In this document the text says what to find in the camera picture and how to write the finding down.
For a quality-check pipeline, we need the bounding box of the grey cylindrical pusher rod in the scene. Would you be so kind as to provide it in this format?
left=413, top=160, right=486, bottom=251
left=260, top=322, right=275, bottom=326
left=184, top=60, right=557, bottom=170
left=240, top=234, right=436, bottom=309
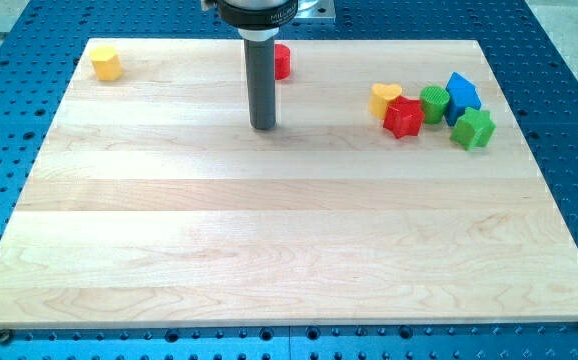
left=244, top=37, right=276, bottom=130

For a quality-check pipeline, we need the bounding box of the yellow heart block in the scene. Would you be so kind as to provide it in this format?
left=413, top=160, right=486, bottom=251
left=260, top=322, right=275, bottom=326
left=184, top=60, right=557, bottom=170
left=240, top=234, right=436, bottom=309
left=368, top=83, right=403, bottom=120

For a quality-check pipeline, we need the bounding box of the blue triangle house block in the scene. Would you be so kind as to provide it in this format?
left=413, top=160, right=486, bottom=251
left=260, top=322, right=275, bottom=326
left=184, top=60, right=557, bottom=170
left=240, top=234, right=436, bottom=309
left=445, top=72, right=482, bottom=127

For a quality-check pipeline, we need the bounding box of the red cylinder block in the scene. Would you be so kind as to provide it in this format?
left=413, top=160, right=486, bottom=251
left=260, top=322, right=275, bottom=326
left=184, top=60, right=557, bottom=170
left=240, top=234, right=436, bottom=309
left=274, top=44, right=291, bottom=80

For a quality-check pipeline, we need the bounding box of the silver mounting plate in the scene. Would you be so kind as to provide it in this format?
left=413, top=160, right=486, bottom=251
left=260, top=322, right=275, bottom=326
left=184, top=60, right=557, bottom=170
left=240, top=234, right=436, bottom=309
left=294, top=0, right=336, bottom=23

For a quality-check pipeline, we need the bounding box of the yellow hexagon block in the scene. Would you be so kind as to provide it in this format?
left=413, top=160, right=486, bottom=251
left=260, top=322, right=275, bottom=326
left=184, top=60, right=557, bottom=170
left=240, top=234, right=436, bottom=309
left=89, top=45, right=123, bottom=81

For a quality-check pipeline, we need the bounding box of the red star block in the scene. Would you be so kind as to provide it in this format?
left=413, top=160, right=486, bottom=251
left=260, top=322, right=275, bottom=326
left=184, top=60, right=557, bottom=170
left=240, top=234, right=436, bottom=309
left=383, top=96, right=425, bottom=139

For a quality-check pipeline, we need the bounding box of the green cylinder block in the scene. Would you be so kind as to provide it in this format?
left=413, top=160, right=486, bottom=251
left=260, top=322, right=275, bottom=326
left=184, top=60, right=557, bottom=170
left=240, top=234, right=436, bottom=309
left=419, top=85, right=450, bottom=124

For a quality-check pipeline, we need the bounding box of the light wooden board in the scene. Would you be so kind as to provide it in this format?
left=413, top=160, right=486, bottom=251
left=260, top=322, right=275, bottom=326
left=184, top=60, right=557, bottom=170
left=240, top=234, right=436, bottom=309
left=0, top=39, right=578, bottom=329

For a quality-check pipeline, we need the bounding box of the green star block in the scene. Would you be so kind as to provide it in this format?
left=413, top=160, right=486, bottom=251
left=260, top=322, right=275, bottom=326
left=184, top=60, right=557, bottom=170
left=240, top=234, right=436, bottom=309
left=450, top=107, right=496, bottom=151

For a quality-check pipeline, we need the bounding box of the left clamp screw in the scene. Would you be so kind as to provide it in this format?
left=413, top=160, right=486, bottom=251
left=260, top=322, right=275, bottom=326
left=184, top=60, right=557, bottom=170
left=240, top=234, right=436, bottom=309
left=0, top=329, right=14, bottom=345

